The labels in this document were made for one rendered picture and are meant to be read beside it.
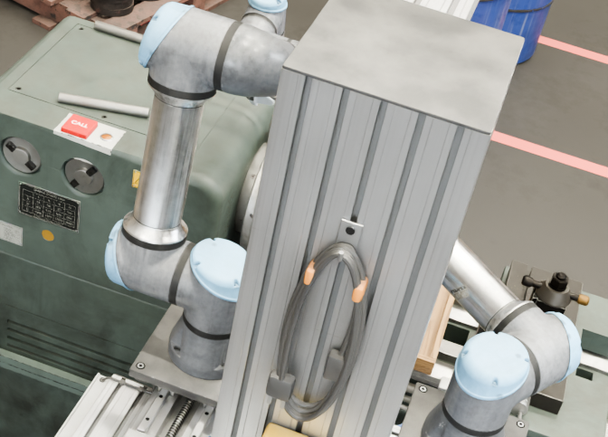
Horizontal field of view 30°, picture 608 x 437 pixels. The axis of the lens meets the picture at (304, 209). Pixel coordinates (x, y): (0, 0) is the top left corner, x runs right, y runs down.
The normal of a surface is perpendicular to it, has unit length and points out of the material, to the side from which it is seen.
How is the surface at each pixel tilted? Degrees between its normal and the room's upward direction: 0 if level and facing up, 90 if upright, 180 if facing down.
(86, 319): 90
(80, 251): 90
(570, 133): 0
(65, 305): 90
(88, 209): 90
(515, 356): 7
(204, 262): 7
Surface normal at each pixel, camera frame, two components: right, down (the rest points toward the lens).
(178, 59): -0.27, 0.41
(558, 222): 0.18, -0.77
